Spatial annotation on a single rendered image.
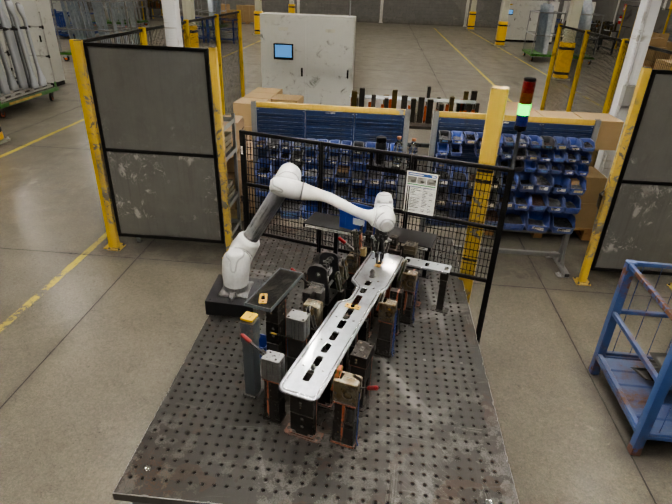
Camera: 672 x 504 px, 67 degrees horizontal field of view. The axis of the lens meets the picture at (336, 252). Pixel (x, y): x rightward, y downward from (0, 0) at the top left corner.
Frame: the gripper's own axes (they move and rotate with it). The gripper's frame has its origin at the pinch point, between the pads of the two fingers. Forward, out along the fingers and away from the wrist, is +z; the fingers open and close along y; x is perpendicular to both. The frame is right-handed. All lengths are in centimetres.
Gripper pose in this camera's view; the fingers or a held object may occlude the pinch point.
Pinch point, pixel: (379, 257)
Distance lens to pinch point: 307.1
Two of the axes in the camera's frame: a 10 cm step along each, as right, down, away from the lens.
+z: -0.3, 8.8, 4.7
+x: 3.6, -4.3, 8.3
